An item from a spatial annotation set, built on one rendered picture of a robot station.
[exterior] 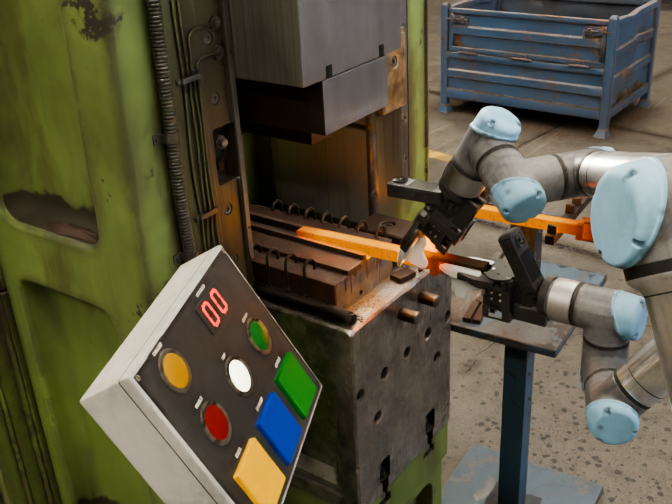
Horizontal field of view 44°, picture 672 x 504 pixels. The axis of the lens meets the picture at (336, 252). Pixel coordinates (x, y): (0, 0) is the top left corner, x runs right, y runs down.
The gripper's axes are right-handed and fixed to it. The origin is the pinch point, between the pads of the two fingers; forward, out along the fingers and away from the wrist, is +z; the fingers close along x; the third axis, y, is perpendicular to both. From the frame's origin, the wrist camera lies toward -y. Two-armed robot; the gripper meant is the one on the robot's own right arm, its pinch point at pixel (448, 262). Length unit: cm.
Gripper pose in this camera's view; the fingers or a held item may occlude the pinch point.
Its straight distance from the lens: 155.0
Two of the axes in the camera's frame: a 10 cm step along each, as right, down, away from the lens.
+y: 0.7, 9.0, 4.4
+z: -8.1, -2.0, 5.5
